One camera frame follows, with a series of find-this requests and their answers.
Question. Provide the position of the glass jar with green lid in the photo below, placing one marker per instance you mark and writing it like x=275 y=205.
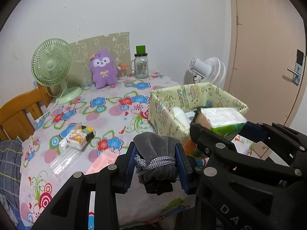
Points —
x=141 y=68

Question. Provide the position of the grey plaid blanket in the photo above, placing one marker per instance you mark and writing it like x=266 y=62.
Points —
x=8 y=163

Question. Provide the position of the clear plastic bag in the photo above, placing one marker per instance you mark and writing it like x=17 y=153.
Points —
x=63 y=161

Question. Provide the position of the pink packet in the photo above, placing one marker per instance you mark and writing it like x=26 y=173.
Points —
x=103 y=160

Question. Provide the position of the white yellow black packet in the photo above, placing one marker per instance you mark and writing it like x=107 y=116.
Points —
x=78 y=137

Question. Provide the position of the beige door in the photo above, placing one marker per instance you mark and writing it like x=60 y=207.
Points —
x=263 y=52

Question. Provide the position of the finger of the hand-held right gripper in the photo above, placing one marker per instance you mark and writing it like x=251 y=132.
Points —
x=211 y=141
x=255 y=131

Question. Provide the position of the green patterned cardboard sheet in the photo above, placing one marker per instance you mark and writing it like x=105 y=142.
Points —
x=105 y=43

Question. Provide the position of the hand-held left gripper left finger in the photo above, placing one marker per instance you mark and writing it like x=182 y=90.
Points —
x=129 y=170

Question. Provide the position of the green desk fan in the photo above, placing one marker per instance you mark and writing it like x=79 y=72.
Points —
x=51 y=63

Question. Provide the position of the green tissue pack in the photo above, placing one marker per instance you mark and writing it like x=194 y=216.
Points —
x=223 y=117

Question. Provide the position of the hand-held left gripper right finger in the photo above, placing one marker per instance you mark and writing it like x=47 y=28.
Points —
x=181 y=170

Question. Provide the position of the wooden chair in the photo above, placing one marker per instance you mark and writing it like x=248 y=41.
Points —
x=16 y=115

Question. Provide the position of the small jar with orange lid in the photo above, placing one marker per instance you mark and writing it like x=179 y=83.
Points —
x=122 y=73

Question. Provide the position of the yellow cartoon-print box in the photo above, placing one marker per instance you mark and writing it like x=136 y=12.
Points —
x=163 y=115

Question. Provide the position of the purple plush toy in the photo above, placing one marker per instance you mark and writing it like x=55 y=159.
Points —
x=103 y=76

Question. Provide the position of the white standing fan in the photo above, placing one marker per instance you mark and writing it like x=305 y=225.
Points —
x=213 y=70

